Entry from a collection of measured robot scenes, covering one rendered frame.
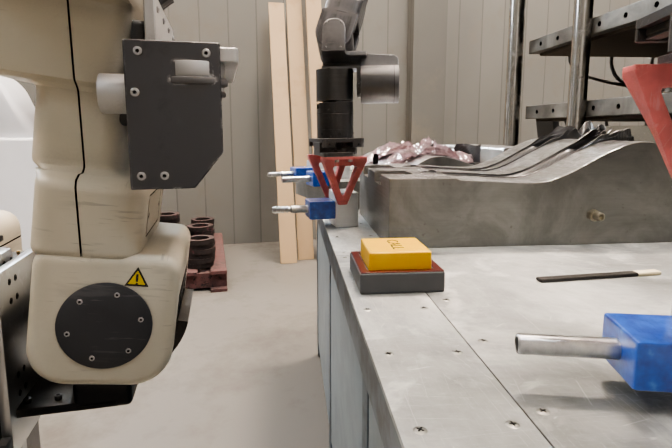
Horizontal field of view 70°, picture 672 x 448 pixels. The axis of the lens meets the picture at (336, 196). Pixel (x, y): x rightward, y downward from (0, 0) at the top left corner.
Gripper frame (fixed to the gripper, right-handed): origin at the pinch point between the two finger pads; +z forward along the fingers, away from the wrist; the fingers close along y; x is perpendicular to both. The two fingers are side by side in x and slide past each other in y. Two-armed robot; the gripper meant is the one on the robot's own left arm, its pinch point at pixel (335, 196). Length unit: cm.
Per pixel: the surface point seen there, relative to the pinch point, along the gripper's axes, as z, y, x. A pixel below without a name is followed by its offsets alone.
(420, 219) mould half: 1.1, -17.8, -6.4
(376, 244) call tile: 1.1, -28.8, 3.3
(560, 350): 2, -51, 0
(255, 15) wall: -103, 325, -20
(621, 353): 2, -53, -3
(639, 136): -8, 31, -91
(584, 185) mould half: -2.8, -21.3, -27.8
